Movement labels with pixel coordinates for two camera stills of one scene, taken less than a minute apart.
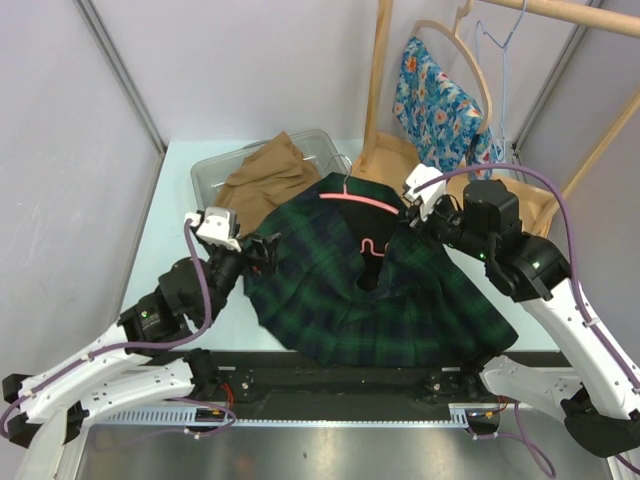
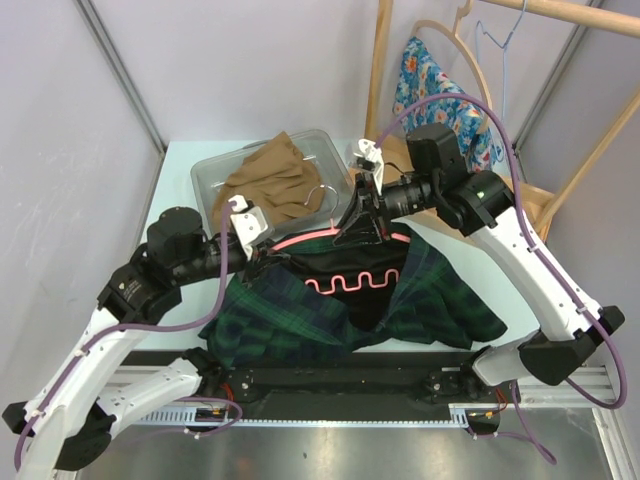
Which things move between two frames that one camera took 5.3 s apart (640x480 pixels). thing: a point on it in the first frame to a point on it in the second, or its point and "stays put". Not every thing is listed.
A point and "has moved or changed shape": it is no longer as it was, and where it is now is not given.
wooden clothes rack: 390,160 stays put
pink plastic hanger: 345,195 to 334,229
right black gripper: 447,202 to 359,223
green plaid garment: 342,275 has moved or changed shape
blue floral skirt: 441,123 stays put
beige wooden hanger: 454,31 stays put
